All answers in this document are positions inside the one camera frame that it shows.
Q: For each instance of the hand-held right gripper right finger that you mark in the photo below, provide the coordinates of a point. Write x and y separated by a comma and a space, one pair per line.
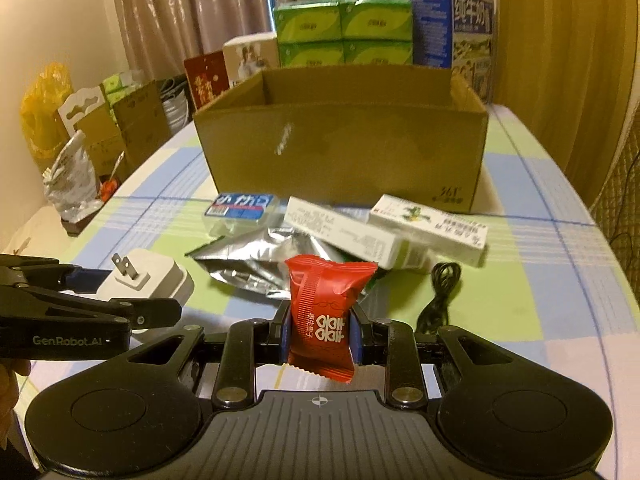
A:
355, 335

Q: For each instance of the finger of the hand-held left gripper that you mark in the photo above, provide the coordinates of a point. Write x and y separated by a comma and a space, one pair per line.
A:
86, 278
150, 310

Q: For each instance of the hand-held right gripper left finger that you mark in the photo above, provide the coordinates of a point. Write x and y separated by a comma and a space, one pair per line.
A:
285, 332

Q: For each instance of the white power adapter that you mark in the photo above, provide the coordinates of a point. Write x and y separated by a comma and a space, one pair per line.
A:
167, 280

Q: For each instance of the red snack packet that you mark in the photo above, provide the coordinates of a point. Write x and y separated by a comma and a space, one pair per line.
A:
325, 305

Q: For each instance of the silver foil bag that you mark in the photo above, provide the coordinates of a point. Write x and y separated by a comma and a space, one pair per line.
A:
250, 260

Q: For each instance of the plain white medicine box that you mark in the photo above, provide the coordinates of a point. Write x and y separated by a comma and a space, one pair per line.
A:
345, 232

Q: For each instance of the blue white small pack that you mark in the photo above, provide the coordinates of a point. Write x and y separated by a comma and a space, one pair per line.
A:
240, 206

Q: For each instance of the white medicine box green print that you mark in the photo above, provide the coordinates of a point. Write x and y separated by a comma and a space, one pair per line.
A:
430, 221

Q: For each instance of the brown cardboard box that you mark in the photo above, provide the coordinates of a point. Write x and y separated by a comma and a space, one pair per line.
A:
340, 160

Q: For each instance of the plaid cloth desktop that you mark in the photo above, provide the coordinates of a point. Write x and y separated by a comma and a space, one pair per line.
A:
525, 220

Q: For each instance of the person's left hand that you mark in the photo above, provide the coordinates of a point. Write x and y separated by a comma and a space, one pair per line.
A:
11, 385

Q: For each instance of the small orange object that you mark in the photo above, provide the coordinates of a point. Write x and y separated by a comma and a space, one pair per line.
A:
107, 189

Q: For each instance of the silver white plastic bag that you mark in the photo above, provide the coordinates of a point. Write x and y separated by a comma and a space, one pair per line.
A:
72, 180

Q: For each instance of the plain brown carton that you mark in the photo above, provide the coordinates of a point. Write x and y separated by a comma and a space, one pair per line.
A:
142, 120

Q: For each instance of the yellow plastic bag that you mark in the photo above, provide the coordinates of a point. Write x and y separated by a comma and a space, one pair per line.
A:
42, 110

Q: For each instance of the small green packs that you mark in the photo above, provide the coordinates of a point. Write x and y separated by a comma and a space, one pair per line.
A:
117, 87

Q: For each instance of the striped metallic bag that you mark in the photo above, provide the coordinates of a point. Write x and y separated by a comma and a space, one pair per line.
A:
176, 105

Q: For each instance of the red gold box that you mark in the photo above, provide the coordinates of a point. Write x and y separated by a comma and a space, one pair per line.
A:
206, 80

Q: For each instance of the white box with photo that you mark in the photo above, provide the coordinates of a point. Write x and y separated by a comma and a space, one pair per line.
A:
250, 60

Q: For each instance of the green tissue pack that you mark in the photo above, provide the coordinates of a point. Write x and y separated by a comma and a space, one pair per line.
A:
377, 52
311, 55
376, 19
307, 22

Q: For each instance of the grey curtain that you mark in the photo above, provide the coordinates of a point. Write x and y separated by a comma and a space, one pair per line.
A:
200, 5

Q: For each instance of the quilted chair cushion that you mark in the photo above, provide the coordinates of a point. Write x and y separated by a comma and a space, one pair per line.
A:
622, 200

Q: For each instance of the blue milk carton box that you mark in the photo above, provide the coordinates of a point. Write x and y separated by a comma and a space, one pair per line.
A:
470, 35

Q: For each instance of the golden curtain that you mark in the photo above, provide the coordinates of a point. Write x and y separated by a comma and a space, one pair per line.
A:
560, 60

